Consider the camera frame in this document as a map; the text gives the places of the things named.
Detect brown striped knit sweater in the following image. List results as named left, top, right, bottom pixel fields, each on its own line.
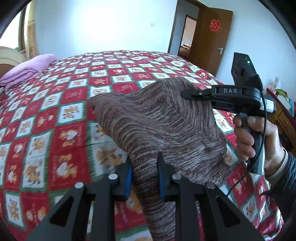
left=90, top=77, right=232, bottom=240

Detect dark jacket sleeve forearm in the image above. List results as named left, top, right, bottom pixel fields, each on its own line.
left=261, top=150, right=295, bottom=222

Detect person's right hand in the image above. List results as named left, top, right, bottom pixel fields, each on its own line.
left=233, top=115, right=285, bottom=177

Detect wooden side cabinet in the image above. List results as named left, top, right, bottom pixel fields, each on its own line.
left=266, top=88, right=295, bottom=146

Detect red paper door decoration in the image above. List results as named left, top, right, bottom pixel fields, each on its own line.
left=209, top=19, right=222, bottom=33

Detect brown wooden door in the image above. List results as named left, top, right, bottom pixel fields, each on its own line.
left=188, top=6, right=233, bottom=76

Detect red checkered bed sheet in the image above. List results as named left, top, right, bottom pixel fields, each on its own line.
left=0, top=49, right=284, bottom=241

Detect folded purple blanket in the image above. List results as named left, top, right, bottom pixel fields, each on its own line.
left=1, top=54, right=56, bottom=89

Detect cream and brown headboard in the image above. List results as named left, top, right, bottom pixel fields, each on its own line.
left=0, top=46, right=26, bottom=77

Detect yellow patterned curtain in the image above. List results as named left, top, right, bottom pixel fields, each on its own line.
left=24, top=1, right=39, bottom=60

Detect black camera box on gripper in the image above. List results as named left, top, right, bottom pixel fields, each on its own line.
left=231, top=52, right=263, bottom=90

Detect window frame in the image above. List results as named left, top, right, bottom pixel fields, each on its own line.
left=17, top=7, right=27, bottom=52

